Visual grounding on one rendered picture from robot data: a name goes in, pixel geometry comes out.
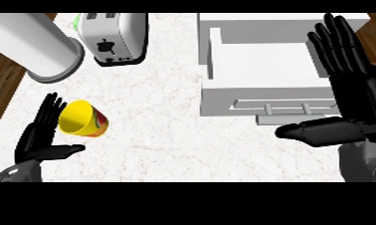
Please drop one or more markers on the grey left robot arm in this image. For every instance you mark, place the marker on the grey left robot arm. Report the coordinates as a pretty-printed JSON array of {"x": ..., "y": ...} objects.
[{"x": 21, "y": 172}]

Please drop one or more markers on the silver toaster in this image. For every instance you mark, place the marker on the silver toaster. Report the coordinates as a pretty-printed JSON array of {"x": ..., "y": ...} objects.
[{"x": 114, "y": 38}]

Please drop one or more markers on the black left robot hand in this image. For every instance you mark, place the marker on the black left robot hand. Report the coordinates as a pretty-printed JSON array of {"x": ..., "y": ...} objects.
[{"x": 36, "y": 136}]

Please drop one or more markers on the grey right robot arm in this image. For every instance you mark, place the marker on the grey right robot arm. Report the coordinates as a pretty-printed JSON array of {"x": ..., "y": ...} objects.
[{"x": 359, "y": 162}]

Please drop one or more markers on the green object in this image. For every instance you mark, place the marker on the green object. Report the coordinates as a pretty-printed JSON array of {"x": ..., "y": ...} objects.
[{"x": 75, "y": 23}]

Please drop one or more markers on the white open drawer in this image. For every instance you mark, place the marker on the white open drawer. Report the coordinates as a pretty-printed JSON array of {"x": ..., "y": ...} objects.
[{"x": 264, "y": 73}]

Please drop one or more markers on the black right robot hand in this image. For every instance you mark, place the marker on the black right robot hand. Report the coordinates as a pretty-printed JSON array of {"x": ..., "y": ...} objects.
[{"x": 348, "y": 83}]

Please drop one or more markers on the white cabinet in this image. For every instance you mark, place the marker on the white cabinet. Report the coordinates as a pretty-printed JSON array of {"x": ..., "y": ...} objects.
[{"x": 267, "y": 26}]

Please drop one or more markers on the yellow cup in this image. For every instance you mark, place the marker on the yellow cup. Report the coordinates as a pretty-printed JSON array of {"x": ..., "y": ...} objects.
[{"x": 83, "y": 119}]

